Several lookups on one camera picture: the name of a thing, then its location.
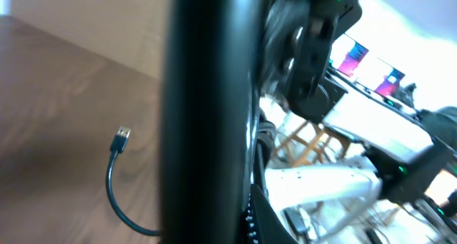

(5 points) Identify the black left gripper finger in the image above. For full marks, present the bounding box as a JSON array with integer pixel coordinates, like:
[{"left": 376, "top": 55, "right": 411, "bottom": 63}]
[{"left": 244, "top": 184, "right": 297, "bottom": 244}]

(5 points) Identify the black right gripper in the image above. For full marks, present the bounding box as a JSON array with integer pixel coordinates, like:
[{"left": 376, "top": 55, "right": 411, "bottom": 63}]
[{"left": 260, "top": 0, "right": 362, "bottom": 121}]

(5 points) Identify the thick black USB cable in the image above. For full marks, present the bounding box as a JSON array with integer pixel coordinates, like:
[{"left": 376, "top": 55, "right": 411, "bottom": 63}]
[{"left": 159, "top": 0, "right": 267, "bottom": 244}]

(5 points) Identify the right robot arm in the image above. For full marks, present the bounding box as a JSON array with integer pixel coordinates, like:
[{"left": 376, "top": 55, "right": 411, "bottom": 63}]
[{"left": 261, "top": 0, "right": 455, "bottom": 211}]

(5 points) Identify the computer monitor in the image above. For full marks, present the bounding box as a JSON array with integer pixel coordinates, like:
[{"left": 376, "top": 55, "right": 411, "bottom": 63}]
[
  {"left": 329, "top": 34, "right": 369, "bottom": 77},
  {"left": 356, "top": 58, "right": 405, "bottom": 96}
]

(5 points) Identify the wooden chair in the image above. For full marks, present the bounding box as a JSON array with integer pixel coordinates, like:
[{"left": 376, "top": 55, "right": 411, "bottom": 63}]
[{"left": 271, "top": 121, "right": 357, "bottom": 168}]

